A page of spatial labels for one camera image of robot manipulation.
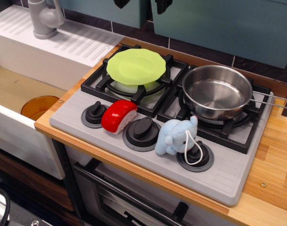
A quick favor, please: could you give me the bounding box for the black middle stove knob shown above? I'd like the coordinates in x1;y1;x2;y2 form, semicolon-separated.
122;117;161;152

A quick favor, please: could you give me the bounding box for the black stove knob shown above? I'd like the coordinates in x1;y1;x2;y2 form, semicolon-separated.
122;117;161;152
177;141;214;173
81;101;108;129

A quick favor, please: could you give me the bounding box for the red white toy sushi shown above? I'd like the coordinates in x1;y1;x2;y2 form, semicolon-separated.
101;100;138;134

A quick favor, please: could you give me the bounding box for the black left burner grate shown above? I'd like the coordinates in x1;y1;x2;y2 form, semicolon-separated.
81;44;189;117

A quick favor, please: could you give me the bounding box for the black burner grate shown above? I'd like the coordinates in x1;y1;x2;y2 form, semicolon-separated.
157;76;271;153
81;44;189;117

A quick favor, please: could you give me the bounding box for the light blue stuffed hippo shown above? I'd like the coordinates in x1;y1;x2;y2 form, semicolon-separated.
155;116;198;155

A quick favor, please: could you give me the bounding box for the green plastic plate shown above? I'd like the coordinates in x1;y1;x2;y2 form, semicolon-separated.
106;48;167;85

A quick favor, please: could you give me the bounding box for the black left stove knob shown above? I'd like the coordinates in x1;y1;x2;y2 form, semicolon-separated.
81;101;108;129

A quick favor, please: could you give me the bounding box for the grey toy stove top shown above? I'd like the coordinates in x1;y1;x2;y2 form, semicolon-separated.
49;91;274;206

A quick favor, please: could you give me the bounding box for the black right stove knob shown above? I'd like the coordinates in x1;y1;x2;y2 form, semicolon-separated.
177;141;214;173

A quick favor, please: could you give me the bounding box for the stainless steel pot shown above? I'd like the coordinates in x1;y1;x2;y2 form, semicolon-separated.
182;65;287;121

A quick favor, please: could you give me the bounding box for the toy oven door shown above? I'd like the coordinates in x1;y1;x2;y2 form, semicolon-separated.
73;159;221;226

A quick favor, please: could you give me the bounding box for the black right burner grate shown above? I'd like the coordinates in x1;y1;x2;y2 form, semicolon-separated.
157;76;271;153

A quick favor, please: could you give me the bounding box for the orange plastic bowl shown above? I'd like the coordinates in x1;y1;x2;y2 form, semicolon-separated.
21;96;59;121

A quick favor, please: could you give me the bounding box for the wooden lower shelf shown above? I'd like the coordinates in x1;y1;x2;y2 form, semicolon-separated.
0;149;75;212

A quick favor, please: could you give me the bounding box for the white toy sink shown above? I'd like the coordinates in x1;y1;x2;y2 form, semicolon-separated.
0;5;123;180

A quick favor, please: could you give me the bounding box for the grey toy faucet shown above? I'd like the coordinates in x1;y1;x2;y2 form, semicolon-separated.
28;0;64;40

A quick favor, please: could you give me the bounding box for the teal left wall cabinet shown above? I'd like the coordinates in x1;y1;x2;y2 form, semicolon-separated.
60;0;149;28

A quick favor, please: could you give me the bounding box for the teal wall cabinet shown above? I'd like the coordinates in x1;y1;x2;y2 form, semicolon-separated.
60;0;149;28
151;0;287;69

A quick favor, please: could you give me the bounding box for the teal right wall cabinet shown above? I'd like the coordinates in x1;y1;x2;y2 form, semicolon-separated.
151;0;287;69

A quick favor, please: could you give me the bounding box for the black braided cable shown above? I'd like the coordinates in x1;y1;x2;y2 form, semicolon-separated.
0;186;11;226

